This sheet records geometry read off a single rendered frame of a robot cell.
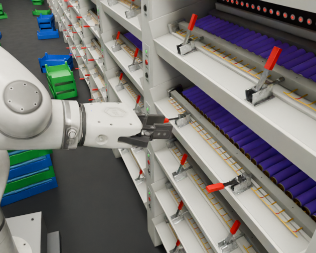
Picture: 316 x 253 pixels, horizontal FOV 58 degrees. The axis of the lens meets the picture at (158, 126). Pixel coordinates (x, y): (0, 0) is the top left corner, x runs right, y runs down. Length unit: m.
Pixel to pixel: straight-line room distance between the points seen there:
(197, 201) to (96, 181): 1.00
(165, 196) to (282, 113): 0.74
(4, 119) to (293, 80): 0.42
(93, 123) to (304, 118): 0.32
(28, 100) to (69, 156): 1.59
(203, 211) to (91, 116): 0.46
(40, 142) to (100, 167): 1.38
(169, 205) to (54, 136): 0.71
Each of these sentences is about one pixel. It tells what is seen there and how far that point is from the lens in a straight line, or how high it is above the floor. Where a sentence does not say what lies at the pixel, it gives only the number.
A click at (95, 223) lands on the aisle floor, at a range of 1.54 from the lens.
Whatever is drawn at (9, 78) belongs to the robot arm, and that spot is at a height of 1.03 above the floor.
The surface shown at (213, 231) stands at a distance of 0.79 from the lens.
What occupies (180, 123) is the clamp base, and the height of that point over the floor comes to 0.77.
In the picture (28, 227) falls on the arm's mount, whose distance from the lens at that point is 1.10.
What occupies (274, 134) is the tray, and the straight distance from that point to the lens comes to 0.46.
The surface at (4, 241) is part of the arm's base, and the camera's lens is 0.91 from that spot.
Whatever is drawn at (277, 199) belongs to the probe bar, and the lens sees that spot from 0.58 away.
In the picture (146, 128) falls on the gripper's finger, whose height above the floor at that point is 0.89.
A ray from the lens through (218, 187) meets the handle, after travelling 0.57.
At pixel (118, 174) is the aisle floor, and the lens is 1.77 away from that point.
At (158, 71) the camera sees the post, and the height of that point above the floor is 0.86.
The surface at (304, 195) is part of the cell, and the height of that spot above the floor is 0.80.
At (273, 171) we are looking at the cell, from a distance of 0.62.
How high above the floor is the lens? 1.18
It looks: 33 degrees down
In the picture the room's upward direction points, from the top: straight up
